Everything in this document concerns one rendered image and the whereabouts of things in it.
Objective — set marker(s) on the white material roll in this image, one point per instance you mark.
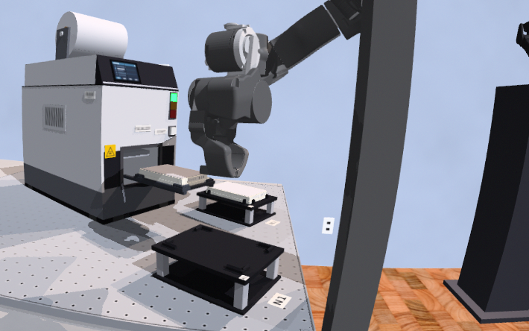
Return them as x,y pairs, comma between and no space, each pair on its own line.
90,35

